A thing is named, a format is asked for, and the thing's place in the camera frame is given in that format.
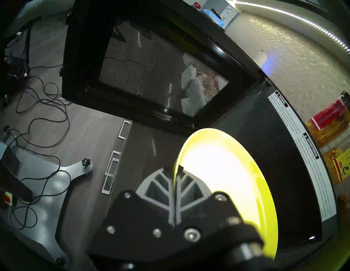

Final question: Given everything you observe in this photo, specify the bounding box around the snack jar red label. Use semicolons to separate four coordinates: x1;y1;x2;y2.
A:
305;92;350;149

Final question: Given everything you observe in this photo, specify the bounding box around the black glass microwave door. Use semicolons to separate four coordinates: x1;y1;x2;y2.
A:
60;0;264;137

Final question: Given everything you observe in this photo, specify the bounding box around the LED light strip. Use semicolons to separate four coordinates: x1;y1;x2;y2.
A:
235;0;350;52

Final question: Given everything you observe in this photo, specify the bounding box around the black floor cable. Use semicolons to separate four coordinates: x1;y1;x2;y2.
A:
4;66;72;230

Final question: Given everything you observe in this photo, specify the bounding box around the snack jar yellow label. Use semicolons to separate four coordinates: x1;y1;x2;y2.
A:
323;148;350;186

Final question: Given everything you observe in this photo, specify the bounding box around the dark lower drawer cabinet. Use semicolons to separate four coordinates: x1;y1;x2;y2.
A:
55;104;192;271

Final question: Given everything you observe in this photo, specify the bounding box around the yellow plate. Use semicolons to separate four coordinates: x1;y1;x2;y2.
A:
174;128;279;259

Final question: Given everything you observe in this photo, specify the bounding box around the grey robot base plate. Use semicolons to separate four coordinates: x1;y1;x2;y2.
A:
0;142;93;267

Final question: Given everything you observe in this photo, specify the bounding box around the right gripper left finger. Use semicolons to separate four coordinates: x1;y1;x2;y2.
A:
88;166;176;264

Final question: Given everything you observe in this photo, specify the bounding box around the blue tissue box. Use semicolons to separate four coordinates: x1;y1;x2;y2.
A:
204;9;226;28

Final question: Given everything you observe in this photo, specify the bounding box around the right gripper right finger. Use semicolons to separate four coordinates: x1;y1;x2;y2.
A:
174;166;263;256

